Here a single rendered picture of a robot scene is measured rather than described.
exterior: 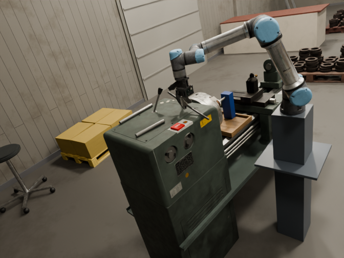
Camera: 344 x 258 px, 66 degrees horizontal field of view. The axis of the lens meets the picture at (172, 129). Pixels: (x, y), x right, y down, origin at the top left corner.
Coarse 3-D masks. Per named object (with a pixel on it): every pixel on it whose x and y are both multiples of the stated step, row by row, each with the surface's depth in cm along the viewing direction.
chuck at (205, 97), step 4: (200, 92) 195; (192, 96) 192; (196, 96) 190; (200, 96) 189; (204, 96) 189; (208, 96) 189; (204, 100) 186; (208, 100) 186; (208, 104) 184; (212, 104) 186; (216, 104) 187; (220, 108) 189; (220, 112) 189; (220, 116) 189; (220, 120) 191; (220, 124) 195
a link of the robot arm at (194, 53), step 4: (192, 48) 152; (196, 48) 152; (184, 52) 148; (188, 52) 147; (192, 52) 146; (196, 52) 145; (200, 52) 145; (184, 56) 147; (188, 56) 146; (192, 56) 146; (196, 56) 145; (200, 56) 145; (204, 56) 149; (184, 60) 147; (188, 60) 147; (192, 60) 147; (196, 60) 146; (200, 60) 147; (204, 60) 148; (188, 64) 150
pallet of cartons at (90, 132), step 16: (96, 112) 457; (112, 112) 440; (128, 112) 425; (80, 128) 408; (96, 128) 395; (64, 144) 395; (80, 144) 369; (96, 144) 376; (80, 160) 394; (96, 160) 378
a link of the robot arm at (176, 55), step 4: (172, 52) 146; (176, 52) 146; (180, 52) 147; (172, 56) 147; (176, 56) 146; (180, 56) 147; (172, 60) 149; (176, 60) 148; (180, 60) 147; (172, 64) 150; (176, 64) 149; (180, 64) 149; (184, 64) 149; (172, 68) 152; (176, 68) 150; (180, 68) 150; (184, 68) 152
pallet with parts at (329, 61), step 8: (304, 48) 510; (312, 48) 477; (320, 48) 466; (296, 56) 522; (304, 56) 503; (312, 56) 473; (320, 56) 471; (328, 56) 493; (336, 56) 484; (296, 64) 484; (304, 64) 490; (312, 64) 455; (320, 64) 476; (328, 64) 456; (336, 64) 441; (304, 72) 470; (312, 72) 462; (320, 72) 454; (328, 72) 447; (336, 72) 440; (312, 80) 461; (320, 80) 457; (328, 80) 450; (336, 80) 443
